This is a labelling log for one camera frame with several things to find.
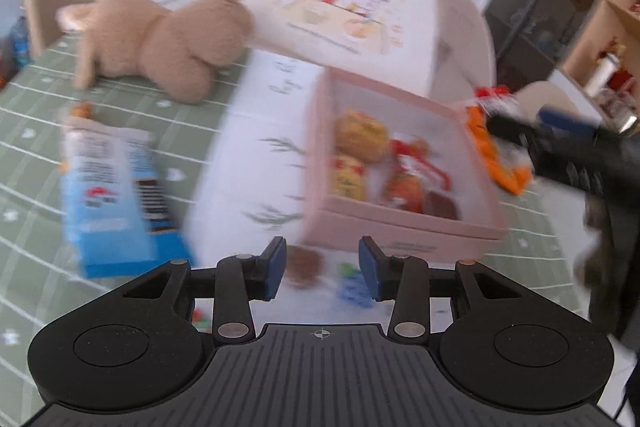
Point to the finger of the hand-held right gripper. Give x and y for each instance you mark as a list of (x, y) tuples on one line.
[(567, 118), (515, 131)]

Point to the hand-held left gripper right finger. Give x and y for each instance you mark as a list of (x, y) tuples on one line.
[(370, 269)]

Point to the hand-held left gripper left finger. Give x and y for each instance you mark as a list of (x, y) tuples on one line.
[(275, 269)]

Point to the pink cardboard box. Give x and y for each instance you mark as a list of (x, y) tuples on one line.
[(400, 229)]

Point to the red fruit print pouch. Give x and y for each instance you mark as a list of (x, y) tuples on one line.
[(405, 192)]

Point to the dark red snack packet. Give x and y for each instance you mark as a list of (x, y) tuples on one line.
[(442, 207)]

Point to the clear biscuit packet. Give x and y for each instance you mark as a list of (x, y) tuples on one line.
[(357, 132)]

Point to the blue clear pastry packet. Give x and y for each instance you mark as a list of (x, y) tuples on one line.
[(115, 207)]

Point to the person's right forearm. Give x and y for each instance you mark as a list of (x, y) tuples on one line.
[(615, 257)]

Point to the orange fabric bag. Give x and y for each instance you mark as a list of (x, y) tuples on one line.
[(505, 172)]

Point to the white bottle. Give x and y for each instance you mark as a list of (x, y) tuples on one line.
[(602, 74)]

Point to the small colourful wrapper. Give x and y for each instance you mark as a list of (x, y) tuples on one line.
[(201, 319)]

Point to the wooden shelf unit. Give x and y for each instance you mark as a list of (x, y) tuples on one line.
[(610, 17)]

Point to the printed mesh food cover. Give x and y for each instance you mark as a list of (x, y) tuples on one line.
[(350, 7)]

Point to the brown plush rabbit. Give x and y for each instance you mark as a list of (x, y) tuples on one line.
[(170, 42)]

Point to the green grid tablecloth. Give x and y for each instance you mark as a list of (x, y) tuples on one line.
[(30, 147)]

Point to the blue container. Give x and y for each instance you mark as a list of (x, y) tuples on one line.
[(20, 42)]

